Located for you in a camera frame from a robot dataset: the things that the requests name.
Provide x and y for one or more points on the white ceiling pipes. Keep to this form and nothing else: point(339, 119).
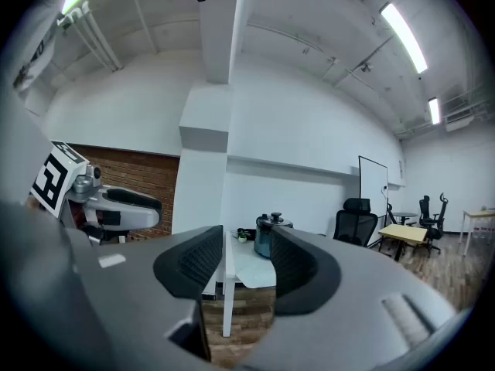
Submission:
point(96, 41)

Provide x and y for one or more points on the whiteboard on black stand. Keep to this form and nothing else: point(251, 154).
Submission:
point(373, 184)

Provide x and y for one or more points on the large black office chair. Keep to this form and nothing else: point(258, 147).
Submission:
point(356, 222)

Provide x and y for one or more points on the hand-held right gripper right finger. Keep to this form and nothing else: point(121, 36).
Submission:
point(348, 303)

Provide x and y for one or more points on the white table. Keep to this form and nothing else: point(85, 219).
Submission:
point(228, 284)

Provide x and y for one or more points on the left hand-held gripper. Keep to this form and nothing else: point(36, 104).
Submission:
point(50, 180)

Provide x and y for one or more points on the round black table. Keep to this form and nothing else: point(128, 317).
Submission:
point(404, 215)

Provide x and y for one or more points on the metal pot lid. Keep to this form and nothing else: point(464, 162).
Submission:
point(276, 220)

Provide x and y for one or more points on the small black office chair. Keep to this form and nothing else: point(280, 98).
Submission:
point(427, 215)
point(442, 207)

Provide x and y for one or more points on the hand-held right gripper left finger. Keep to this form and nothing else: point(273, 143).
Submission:
point(154, 284)

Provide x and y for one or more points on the small green plant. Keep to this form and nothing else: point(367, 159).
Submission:
point(242, 236)

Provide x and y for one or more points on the white desk with wooden top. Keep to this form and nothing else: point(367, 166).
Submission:
point(479, 214)

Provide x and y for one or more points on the white air conditioner unit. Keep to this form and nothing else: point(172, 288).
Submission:
point(459, 123)

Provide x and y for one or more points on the black cooking pot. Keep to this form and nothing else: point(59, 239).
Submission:
point(262, 244)

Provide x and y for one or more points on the light wooden table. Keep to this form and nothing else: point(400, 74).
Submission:
point(404, 233)

